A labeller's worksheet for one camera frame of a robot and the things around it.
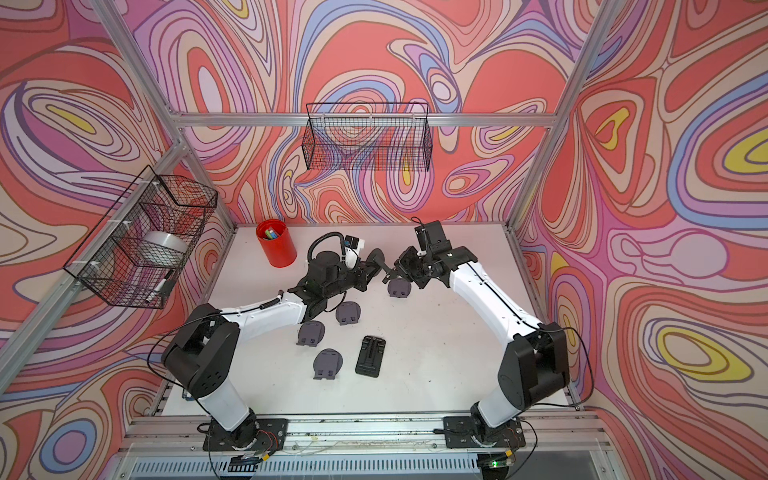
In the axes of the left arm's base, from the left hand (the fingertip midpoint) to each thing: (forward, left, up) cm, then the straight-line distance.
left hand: (381, 267), depth 85 cm
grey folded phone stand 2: (-7, +11, -15) cm, 19 cm away
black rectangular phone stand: (-20, +3, -16) cm, 26 cm away
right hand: (-4, -3, +1) cm, 5 cm away
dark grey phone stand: (0, +2, +2) cm, 3 cm away
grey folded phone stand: (+4, -5, -16) cm, 17 cm away
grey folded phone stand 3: (-12, +22, -18) cm, 31 cm away
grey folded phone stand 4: (-21, +16, -18) cm, 32 cm away
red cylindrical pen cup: (+17, +36, -8) cm, 41 cm away
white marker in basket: (-13, +55, +7) cm, 57 cm away
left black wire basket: (-6, +58, +14) cm, 60 cm away
